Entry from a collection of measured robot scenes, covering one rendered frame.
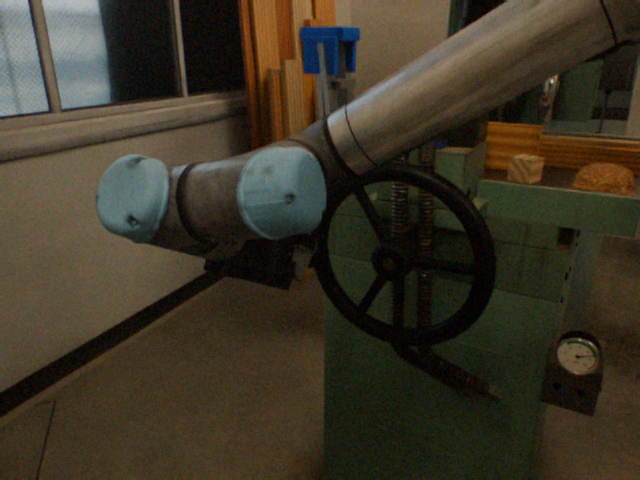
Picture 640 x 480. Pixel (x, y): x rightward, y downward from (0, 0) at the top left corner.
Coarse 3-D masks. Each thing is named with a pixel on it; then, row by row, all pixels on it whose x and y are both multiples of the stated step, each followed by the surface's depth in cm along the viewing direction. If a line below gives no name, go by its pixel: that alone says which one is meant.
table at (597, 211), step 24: (552, 168) 90; (480, 192) 84; (504, 192) 82; (528, 192) 80; (552, 192) 78; (576, 192) 77; (600, 192) 76; (384, 216) 83; (408, 216) 81; (456, 216) 77; (504, 216) 83; (528, 216) 81; (552, 216) 79; (576, 216) 78; (600, 216) 76; (624, 216) 75
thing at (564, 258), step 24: (336, 216) 99; (336, 240) 101; (360, 240) 98; (456, 240) 88; (576, 240) 107; (504, 264) 86; (528, 264) 84; (552, 264) 82; (504, 288) 87; (528, 288) 85; (552, 288) 83
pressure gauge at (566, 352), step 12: (564, 336) 79; (576, 336) 78; (588, 336) 78; (564, 348) 79; (576, 348) 78; (588, 348) 77; (600, 348) 78; (564, 360) 79; (576, 360) 78; (588, 360) 77; (600, 360) 76; (576, 372) 79; (588, 372) 78
